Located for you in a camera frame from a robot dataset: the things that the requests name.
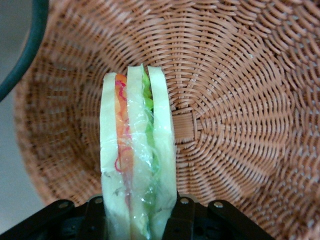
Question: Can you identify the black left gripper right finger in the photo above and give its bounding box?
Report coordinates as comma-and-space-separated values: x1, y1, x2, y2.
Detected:
161, 193, 276, 240

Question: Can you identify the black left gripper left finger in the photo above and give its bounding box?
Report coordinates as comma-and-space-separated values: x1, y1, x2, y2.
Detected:
0, 194, 109, 240

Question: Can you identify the triangle sandwich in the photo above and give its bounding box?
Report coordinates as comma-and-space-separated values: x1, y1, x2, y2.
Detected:
98, 63, 178, 240

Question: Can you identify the round brown wicker basket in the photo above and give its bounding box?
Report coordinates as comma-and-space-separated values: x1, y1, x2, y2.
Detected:
13, 0, 320, 240

